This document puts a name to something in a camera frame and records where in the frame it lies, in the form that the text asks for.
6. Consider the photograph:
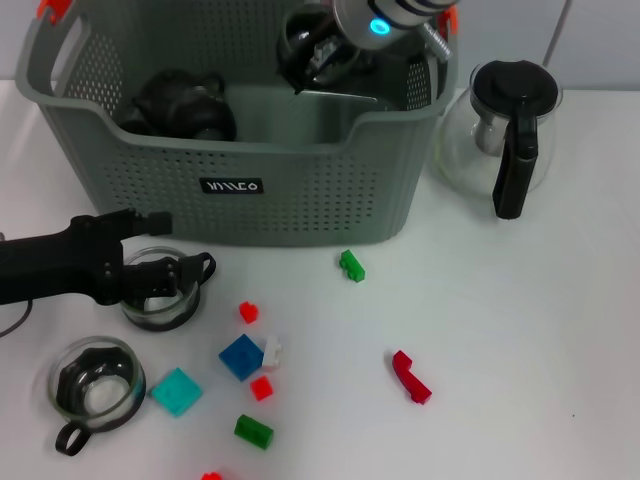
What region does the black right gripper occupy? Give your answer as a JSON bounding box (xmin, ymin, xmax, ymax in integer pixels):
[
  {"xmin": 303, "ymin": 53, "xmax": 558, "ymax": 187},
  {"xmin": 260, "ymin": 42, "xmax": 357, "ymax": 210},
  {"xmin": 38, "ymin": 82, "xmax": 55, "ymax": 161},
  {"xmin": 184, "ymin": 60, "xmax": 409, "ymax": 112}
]
[{"xmin": 289, "ymin": 37, "xmax": 380, "ymax": 97}]

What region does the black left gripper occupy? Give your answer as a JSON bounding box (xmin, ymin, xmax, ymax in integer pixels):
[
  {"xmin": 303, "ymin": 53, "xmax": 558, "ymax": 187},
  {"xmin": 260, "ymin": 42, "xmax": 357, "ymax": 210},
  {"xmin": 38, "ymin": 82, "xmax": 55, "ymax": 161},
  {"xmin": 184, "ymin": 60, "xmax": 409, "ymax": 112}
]
[{"xmin": 0, "ymin": 209, "xmax": 182, "ymax": 307}]

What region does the glass teacup black holder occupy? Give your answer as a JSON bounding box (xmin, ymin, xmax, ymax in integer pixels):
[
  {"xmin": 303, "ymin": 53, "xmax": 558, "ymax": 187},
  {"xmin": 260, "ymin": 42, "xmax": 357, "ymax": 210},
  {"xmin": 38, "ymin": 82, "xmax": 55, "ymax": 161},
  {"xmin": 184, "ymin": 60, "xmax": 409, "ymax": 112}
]
[
  {"xmin": 119, "ymin": 246, "xmax": 217, "ymax": 332},
  {"xmin": 184, "ymin": 87, "xmax": 239, "ymax": 144},
  {"xmin": 277, "ymin": 5, "xmax": 365, "ymax": 96}
]

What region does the glass jar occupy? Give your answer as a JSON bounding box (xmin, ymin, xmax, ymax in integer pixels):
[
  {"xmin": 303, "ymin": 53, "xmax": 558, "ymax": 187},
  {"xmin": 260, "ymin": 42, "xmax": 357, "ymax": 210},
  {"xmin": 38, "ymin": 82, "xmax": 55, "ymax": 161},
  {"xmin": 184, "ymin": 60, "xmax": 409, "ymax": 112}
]
[{"xmin": 47, "ymin": 335, "xmax": 147, "ymax": 457}]

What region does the gray perforated storage bin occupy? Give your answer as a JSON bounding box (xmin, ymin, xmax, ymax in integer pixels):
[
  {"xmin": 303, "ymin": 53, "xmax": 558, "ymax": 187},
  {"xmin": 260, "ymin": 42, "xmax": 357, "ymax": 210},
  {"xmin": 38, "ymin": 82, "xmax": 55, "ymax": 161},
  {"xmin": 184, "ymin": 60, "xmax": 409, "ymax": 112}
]
[{"xmin": 14, "ymin": 0, "xmax": 460, "ymax": 250}]

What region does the blue square toy brick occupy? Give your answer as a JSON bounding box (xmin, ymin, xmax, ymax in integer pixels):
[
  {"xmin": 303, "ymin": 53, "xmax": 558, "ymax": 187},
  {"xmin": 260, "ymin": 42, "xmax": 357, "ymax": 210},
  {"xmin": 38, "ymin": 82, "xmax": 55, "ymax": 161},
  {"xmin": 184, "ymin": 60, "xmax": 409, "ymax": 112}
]
[{"xmin": 218, "ymin": 333, "xmax": 265, "ymax": 382}]

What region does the cyan square toy brick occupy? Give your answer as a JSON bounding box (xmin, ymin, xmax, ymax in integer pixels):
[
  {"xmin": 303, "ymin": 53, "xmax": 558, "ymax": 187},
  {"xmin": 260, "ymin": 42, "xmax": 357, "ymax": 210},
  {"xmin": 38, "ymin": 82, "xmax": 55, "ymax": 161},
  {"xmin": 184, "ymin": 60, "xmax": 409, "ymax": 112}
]
[{"xmin": 151, "ymin": 368, "xmax": 204, "ymax": 418}]

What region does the black ceramic teapot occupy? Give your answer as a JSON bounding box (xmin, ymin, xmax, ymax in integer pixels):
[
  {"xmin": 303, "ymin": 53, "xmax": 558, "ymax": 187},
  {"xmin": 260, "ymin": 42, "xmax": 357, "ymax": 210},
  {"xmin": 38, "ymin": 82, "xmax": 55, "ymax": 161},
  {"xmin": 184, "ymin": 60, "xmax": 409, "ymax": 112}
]
[{"xmin": 132, "ymin": 68, "xmax": 226, "ymax": 136}]

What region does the white toy brick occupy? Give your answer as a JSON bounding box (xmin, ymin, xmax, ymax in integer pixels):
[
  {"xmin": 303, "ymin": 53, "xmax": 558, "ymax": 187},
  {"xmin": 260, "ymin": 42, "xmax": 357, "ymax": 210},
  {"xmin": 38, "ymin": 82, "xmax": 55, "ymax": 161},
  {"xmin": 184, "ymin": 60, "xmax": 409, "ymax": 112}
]
[{"xmin": 261, "ymin": 334, "xmax": 284, "ymax": 372}]

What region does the green toy brick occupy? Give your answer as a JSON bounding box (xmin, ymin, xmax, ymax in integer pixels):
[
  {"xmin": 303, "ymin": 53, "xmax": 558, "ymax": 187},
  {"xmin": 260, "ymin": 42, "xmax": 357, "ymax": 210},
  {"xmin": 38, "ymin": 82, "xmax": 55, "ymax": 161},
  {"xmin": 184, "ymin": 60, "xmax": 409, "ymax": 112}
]
[
  {"xmin": 233, "ymin": 413, "xmax": 275, "ymax": 450},
  {"xmin": 338, "ymin": 249, "xmax": 366, "ymax": 284}
]

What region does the long red toy piece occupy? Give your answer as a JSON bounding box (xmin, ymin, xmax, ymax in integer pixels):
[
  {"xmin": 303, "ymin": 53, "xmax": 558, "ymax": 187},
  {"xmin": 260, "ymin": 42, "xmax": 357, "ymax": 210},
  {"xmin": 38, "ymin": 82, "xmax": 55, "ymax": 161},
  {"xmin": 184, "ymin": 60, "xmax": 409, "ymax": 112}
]
[{"xmin": 391, "ymin": 349, "xmax": 433, "ymax": 405}]

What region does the metal right arm cable plug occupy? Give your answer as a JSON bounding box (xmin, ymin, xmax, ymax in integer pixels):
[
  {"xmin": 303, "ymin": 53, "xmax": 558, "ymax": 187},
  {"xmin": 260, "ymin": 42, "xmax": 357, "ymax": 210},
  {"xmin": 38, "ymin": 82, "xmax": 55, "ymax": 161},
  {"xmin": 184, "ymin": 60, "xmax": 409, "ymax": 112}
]
[{"xmin": 422, "ymin": 22, "xmax": 455, "ymax": 61}]

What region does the orange bin handle clip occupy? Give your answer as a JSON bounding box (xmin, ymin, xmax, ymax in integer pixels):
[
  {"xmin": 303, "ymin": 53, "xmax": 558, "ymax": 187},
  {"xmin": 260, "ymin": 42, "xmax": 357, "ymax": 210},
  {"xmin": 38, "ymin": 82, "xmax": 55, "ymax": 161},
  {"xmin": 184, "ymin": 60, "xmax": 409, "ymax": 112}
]
[
  {"xmin": 438, "ymin": 5, "xmax": 460, "ymax": 37},
  {"xmin": 38, "ymin": 0, "xmax": 71, "ymax": 25}
]

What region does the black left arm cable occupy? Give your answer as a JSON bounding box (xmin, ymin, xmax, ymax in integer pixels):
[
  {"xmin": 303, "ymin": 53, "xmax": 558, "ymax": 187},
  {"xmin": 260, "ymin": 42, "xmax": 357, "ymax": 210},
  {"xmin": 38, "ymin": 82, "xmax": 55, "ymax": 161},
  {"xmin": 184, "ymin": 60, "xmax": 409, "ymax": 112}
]
[{"xmin": 0, "ymin": 298, "xmax": 32, "ymax": 338}]

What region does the glass kettle with black handle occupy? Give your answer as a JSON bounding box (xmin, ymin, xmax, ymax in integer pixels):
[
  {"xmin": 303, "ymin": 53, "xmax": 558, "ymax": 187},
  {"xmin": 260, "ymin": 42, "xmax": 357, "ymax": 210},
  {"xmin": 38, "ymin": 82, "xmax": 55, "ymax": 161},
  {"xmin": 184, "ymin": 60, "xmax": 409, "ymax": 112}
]
[{"xmin": 433, "ymin": 59, "xmax": 564, "ymax": 221}]

